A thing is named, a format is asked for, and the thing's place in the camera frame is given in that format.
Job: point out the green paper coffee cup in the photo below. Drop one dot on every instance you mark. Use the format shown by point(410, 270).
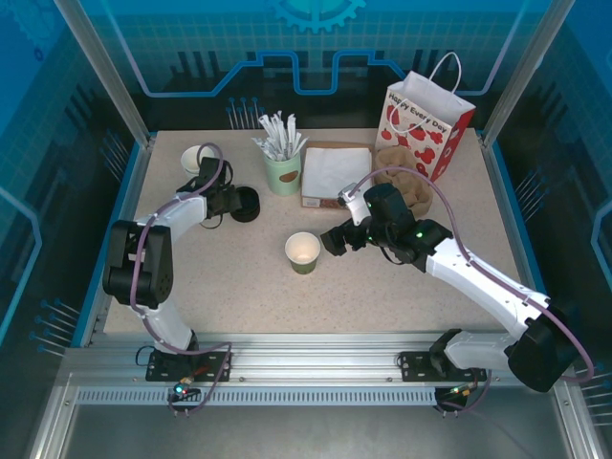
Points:
point(302, 249)

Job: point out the brown pulp cup carrier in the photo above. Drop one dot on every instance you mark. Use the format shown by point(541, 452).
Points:
point(394, 160)

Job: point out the white red paper gift bag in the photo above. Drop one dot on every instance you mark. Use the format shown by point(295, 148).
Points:
point(416, 129)

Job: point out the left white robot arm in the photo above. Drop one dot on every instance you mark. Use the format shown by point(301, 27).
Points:
point(181, 215)

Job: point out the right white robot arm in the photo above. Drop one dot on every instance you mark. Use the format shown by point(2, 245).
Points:
point(478, 282)

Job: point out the stack of black lids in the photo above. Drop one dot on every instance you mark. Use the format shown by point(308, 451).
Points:
point(248, 205)

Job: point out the cardboard napkin box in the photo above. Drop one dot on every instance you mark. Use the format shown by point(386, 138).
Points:
point(315, 203)

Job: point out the stack of paper cups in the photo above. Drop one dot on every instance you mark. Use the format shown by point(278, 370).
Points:
point(191, 160)

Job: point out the green straw holder cup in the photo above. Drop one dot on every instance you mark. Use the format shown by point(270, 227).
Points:
point(282, 179)

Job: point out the white wrapped straw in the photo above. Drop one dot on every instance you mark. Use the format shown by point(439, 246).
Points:
point(277, 129)
point(268, 131)
point(290, 131)
point(260, 143)
point(300, 145)

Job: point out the left base LED connector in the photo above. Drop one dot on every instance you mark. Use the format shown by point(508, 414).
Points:
point(181, 389)

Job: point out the base led connector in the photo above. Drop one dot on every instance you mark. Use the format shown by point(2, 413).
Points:
point(461, 391)
point(181, 389)

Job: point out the right base LED connector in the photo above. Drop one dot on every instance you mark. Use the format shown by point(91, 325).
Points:
point(461, 391)

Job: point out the aluminium side rail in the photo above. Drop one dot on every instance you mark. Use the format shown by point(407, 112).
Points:
point(135, 191)
point(501, 191)

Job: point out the aluminium front rail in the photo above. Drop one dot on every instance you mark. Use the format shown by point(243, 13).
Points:
point(311, 358)

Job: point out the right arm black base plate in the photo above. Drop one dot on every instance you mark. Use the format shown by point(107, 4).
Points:
point(416, 367)

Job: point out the aluminium frame post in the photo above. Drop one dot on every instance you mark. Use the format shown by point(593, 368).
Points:
point(110, 81)
point(521, 72)

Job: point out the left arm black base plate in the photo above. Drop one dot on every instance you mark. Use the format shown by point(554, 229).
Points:
point(162, 368)

